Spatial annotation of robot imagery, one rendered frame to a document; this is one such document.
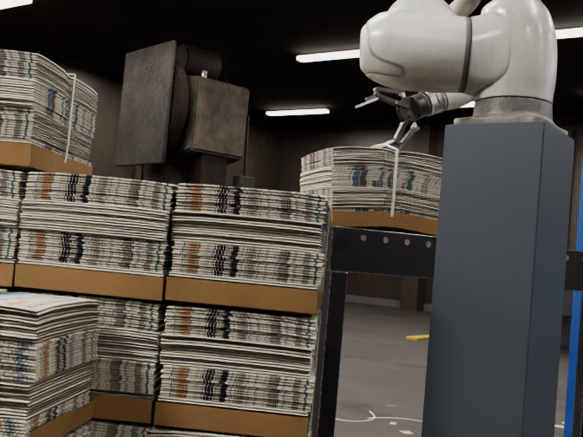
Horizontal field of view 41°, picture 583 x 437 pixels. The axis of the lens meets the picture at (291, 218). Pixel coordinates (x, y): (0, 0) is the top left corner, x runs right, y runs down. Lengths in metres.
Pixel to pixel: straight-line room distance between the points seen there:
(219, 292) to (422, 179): 0.99
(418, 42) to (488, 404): 0.71
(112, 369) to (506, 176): 0.83
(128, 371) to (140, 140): 6.75
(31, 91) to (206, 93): 6.56
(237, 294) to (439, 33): 0.65
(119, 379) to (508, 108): 0.91
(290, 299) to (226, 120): 6.85
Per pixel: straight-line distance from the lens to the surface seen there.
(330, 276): 2.07
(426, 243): 2.18
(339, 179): 2.17
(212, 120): 8.12
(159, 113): 7.94
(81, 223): 1.51
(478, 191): 1.54
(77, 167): 1.81
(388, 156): 2.24
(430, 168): 2.30
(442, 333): 1.56
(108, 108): 11.78
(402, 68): 1.59
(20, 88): 1.60
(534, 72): 1.60
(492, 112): 1.59
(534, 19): 1.63
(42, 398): 1.30
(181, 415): 1.49
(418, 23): 1.60
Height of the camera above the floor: 0.71
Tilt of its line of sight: 3 degrees up
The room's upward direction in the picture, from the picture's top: 5 degrees clockwise
